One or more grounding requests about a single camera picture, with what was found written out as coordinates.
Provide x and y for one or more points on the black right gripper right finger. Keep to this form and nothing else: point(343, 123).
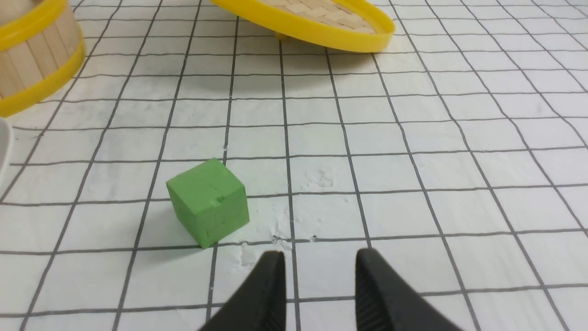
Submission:
point(384, 301)

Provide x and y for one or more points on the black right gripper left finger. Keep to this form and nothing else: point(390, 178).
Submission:
point(260, 303)

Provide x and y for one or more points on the white square plate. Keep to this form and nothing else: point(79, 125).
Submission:
point(7, 138)

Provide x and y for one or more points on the green foam cube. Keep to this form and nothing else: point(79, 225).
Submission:
point(209, 201)

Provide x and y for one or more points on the yellow rimmed bamboo steamer lid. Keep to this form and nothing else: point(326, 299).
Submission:
point(347, 25)

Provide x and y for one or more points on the yellow rimmed bamboo steamer basket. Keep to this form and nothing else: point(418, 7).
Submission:
point(41, 49)

